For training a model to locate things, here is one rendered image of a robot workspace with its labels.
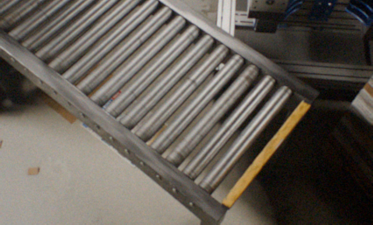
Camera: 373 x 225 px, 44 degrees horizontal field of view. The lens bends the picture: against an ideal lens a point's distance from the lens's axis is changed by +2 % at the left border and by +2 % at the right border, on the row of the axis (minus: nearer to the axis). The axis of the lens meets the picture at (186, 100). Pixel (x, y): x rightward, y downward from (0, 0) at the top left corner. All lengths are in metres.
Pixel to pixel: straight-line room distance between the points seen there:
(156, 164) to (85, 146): 0.97
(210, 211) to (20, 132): 1.33
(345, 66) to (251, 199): 0.79
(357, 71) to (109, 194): 1.32
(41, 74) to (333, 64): 1.39
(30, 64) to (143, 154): 0.50
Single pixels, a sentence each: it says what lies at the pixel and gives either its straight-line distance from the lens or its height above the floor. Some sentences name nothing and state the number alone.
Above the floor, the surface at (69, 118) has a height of 0.00.
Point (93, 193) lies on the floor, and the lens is 2.21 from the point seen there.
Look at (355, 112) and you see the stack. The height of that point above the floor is 0.46.
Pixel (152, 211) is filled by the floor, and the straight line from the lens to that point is 2.16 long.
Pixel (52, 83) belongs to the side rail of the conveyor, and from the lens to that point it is 1.54.
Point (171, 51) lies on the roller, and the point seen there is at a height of 0.80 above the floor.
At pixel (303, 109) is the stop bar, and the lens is 1.48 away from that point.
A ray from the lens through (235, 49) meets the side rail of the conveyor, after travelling 1.57.
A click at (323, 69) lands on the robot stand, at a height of 0.23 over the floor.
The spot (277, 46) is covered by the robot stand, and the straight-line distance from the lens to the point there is 2.35.
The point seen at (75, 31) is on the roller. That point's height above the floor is 0.79.
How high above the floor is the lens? 2.09
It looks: 62 degrees down
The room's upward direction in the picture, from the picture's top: 2 degrees clockwise
